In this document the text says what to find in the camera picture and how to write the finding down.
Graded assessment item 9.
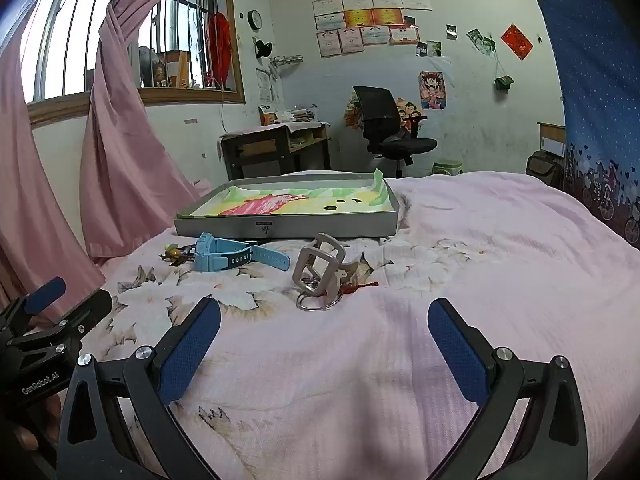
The pink floral blanket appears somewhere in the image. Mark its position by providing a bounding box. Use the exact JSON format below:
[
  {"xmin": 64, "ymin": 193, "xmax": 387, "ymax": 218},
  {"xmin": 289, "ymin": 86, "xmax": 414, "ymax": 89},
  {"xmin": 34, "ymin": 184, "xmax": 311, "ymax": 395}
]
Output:
[{"xmin": 80, "ymin": 170, "xmax": 640, "ymax": 480}]

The red hanging ornament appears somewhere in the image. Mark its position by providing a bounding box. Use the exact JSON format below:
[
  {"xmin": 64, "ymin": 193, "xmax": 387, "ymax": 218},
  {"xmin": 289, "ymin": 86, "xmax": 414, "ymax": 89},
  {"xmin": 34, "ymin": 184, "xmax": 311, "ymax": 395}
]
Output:
[{"xmin": 205, "ymin": 12, "xmax": 233, "ymax": 88}]

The yellow floral wall decoration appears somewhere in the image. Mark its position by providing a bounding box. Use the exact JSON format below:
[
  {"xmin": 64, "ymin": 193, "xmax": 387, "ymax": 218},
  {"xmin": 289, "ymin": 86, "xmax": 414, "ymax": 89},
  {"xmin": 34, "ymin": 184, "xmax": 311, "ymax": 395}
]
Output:
[{"xmin": 342, "ymin": 97, "xmax": 366, "ymax": 131}]

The small yellow green keychain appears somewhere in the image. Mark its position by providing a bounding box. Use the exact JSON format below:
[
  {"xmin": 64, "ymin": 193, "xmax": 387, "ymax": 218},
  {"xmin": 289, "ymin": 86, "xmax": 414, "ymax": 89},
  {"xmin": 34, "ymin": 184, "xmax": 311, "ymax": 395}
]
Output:
[{"xmin": 159, "ymin": 243, "xmax": 198, "ymax": 266}]

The black office chair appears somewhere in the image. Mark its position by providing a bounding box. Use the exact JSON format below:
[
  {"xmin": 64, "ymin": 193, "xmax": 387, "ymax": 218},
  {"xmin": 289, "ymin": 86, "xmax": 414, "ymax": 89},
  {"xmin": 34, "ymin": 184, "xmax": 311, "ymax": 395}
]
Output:
[{"xmin": 352, "ymin": 86, "xmax": 438, "ymax": 179}]

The barred window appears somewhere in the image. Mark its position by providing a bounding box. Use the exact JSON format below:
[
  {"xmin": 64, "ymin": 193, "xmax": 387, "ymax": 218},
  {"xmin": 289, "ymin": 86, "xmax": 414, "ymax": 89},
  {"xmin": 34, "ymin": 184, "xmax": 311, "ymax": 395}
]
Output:
[{"xmin": 20, "ymin": 0, "xmax": 246, "ymax": 126}]

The dark wooden desk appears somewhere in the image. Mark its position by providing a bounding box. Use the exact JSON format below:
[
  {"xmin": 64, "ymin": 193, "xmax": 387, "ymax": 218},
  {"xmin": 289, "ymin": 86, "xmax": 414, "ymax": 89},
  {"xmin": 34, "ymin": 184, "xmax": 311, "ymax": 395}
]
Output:
[{"xmin": 218, "ymin": 121, "xmax": 333, "ymax": 181}]

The blue smartwatch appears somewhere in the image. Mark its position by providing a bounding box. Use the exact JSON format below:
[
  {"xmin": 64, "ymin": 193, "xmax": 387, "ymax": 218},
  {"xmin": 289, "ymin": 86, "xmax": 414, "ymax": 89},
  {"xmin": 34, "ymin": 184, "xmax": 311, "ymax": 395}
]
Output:
[{"xmin": 192, "ymin": 232, "xmax": 291, "ymax": 272}]

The grey shallow tray box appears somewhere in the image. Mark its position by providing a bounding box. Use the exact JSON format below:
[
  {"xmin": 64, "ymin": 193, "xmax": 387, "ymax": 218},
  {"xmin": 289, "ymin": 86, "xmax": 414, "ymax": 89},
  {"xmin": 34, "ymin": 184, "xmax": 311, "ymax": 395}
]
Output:
[{"xmin": 173, "ymin": 169, "xmax": 401, "ymax": 240}]

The anime wall poster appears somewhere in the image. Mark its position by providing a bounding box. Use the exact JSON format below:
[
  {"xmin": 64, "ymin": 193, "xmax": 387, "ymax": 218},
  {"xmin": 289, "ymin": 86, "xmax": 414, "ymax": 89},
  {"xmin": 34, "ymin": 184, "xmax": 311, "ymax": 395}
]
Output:
[{"xmin": 419, "ymin": 71, "xmax": 447, "ymax": 111}]

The group of wall certificates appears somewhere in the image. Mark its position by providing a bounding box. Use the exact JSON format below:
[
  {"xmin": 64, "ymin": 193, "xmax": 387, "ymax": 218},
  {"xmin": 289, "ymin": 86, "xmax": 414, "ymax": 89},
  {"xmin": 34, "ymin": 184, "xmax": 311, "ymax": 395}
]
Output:
[{"xmin": 312, "ymin": 0, "xmax": 433, "ymax": 58}]

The person's left hand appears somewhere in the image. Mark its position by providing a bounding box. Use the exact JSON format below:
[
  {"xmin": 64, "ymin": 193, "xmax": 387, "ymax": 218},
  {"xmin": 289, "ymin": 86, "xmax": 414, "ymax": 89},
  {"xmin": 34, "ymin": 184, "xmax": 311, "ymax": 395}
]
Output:
[{"xmin": 12, "ymin": 392, "xmax": 61, "ymax": 456}]

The colourful paper tray liner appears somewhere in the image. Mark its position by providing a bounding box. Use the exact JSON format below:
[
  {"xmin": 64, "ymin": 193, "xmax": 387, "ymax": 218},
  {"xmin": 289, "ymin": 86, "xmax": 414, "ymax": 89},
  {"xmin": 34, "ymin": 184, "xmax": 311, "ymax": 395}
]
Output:
[{"xmin": 192, "ymin": 170, "xmax": 393, "ymax": 218}]

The red paper envelope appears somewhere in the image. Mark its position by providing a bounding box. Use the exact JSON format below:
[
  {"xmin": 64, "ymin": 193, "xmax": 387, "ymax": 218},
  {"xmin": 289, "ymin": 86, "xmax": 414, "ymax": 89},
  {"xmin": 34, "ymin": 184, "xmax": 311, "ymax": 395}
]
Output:
[{"xmin": 500, "ymin": 23, "xmax": 533, "ymax": 61}]

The cardboard box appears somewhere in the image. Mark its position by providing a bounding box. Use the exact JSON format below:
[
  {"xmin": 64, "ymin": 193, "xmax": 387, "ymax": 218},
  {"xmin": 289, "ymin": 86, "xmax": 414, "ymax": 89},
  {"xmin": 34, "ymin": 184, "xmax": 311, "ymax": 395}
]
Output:
[{"xmin": 537, "ymin": 121, "xmax": 568, "ymax": 158}]

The cartoon figures wall poster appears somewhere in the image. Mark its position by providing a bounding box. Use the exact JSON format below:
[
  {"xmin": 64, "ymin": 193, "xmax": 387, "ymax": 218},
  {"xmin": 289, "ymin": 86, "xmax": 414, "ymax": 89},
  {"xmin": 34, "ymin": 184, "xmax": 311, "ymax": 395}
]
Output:
[{"xmin": 395, "ymin": 97, "xmax": 426, "ymax": 138}]

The beige square buckle keychain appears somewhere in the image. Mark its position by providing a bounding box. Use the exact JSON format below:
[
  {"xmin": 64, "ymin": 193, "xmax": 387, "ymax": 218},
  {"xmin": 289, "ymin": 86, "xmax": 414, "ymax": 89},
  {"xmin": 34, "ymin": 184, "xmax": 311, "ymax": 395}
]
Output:
[{"xmin": 292, "ymin": 232, "xmax": 373, "ymax": 297}]

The pink curtain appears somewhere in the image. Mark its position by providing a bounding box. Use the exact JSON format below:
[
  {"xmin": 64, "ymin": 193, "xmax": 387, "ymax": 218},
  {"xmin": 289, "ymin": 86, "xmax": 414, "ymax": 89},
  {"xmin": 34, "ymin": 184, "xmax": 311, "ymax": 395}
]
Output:
[
  {"xmin": 80, "ymin": 0, "xmax": 236, "ymax": 261},
  {"xmin": 0, "ymin": 35, "xmax": 106, "ymax": 321}
]

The blue dotted curtain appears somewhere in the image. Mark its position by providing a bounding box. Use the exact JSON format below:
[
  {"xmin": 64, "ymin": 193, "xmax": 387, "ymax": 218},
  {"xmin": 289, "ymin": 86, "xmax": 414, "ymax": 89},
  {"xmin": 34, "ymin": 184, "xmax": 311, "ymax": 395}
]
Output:
[{"xmin": 530, "ymin": 0, "xmax": 640, "ymax": 251}]

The metal key ring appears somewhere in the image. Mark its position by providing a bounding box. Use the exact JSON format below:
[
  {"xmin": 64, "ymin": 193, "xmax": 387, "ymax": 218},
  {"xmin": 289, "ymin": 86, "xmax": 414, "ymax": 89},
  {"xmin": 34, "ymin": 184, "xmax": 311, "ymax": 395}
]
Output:
[{"xmin": 296, "ymin": 290, "xmax": 345, "ymax": 312}]

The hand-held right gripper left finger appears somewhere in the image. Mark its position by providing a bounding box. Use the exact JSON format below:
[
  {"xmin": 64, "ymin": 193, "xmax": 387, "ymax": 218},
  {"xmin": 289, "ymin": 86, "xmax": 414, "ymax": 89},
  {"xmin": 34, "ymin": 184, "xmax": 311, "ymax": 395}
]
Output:
[{"xmin": 57, "ymin": 296, "xmax": 222, "ymax": 480}]

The dark bag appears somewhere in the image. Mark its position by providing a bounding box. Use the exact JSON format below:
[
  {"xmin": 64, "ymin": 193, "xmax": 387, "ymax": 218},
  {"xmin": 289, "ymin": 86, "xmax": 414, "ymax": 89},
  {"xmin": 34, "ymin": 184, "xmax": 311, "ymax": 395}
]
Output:
[{"xmin": 525, "ymin": 150, "xmax": 566, "ymax": 191}]

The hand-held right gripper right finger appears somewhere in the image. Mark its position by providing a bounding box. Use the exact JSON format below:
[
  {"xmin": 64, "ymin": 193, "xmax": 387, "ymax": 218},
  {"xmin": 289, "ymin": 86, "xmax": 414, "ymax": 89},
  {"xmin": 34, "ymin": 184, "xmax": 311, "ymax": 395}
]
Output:
[{"xmin": 426, "ymin": 297, "xmax": 590, "ymax": 480}]

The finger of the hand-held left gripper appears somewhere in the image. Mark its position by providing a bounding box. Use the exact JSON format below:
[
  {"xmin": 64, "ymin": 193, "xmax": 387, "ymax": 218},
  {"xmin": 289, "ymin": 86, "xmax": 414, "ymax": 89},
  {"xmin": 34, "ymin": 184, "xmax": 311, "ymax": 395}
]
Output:
[
  {"xmin": 0, "ymin": 276, "xmax": 67, "ymax": 331},
  {"xmin": 7, "ymin": 289, "xmax": 113, "ymax": 361}
]

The red tassel thread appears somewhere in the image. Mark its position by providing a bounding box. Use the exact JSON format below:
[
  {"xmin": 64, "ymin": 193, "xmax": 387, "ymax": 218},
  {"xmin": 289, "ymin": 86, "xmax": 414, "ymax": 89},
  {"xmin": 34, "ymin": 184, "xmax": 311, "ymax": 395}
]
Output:
[{"xmin": 340, "ymin": 280, "xmax": 381, "ymax": 297}]

